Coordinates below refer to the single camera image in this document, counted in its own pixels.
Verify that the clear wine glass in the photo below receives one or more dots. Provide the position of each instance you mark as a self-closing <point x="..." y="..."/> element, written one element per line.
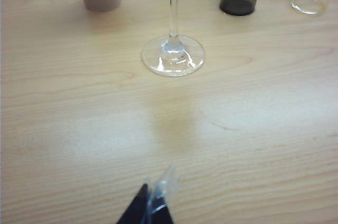
<point x="173" y="55"/>

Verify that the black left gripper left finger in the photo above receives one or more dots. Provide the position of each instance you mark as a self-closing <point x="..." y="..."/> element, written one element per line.
<point x="137" y="205"/>

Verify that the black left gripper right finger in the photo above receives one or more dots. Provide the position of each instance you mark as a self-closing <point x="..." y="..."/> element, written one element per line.
<point x="161" y="203"/>

